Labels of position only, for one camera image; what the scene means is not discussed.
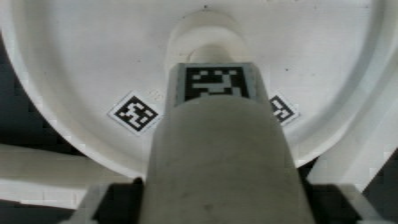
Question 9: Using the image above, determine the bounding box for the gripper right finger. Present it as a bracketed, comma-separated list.
[307, 182, 387, 224]

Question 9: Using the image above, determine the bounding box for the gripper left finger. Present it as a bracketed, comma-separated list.
[58, 177, 146, 224]

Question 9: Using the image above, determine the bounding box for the white cylindrical table leg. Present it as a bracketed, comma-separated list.
[138, 63, 314, 224]

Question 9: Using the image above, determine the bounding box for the white round table top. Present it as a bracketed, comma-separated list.
[0, 0, 398, 176]

